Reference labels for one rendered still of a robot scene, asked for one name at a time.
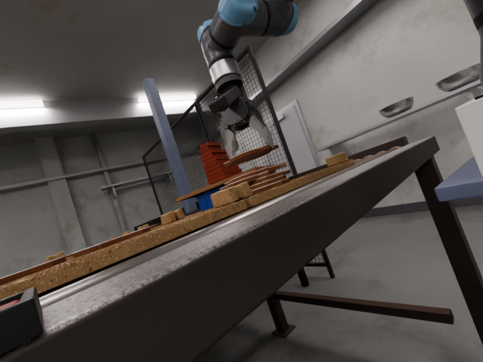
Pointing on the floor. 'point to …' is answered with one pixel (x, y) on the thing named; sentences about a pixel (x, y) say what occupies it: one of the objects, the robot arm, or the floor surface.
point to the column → (461, 183)
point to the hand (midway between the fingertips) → (251, 154)
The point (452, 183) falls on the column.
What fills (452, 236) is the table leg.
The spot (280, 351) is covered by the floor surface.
